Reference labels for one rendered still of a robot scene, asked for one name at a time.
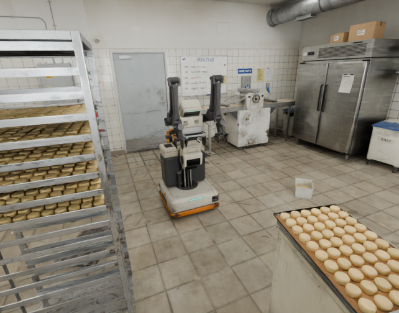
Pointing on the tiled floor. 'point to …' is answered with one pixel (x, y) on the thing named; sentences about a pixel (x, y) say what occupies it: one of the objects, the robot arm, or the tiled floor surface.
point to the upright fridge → (368, 68)
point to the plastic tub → (303, 188)
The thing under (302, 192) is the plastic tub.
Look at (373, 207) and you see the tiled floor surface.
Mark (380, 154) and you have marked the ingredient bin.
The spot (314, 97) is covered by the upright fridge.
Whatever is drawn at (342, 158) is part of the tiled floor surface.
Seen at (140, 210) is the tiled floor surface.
